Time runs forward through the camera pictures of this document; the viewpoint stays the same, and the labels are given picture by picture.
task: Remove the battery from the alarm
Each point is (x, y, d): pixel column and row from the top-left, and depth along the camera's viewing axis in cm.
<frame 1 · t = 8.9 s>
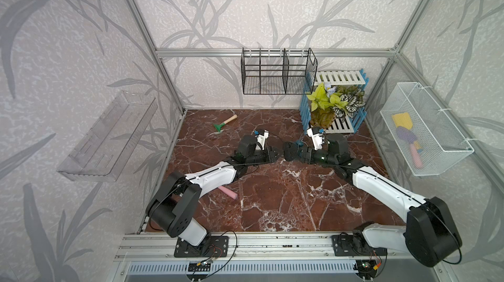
left hand: (281, 153, 83), fingers open
right hand: (294, 150, 81), fingers open
blue white slatted wooden shelf: (348, 124, 114), point 2 cm above the table
glass vase with plants: (329, 103, 93), point 24 cm above the table
green wooden-handled garden tool: (218, 126, 114), on the table

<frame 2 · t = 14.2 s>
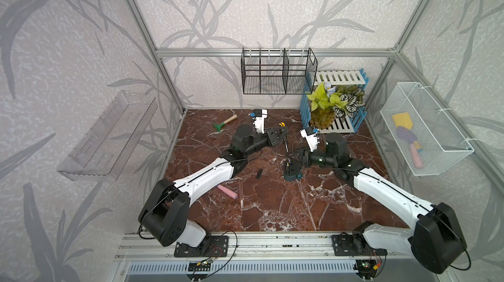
left hand: (286, 130, 74), fingers open
right hand: (289, 152, 77), fingers open
teal alarm clock: (292, 170, 91), point 6 cm above the table
the other named things where they were.

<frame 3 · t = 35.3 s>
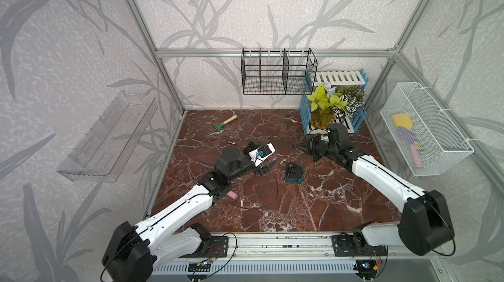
left hand: (271, 148, 72), fingers open
right hand: (294, 141, 81), fingers closed
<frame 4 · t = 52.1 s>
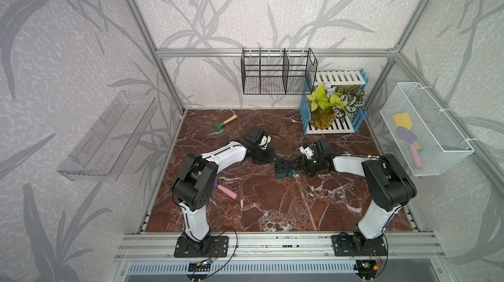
left hand: (276, 159, 90), fingers open
right hand: (291, 168, 92), fingers open
teal alarm clock: (283, 169, 92), point 5 cm above the table
the other named things where they were.

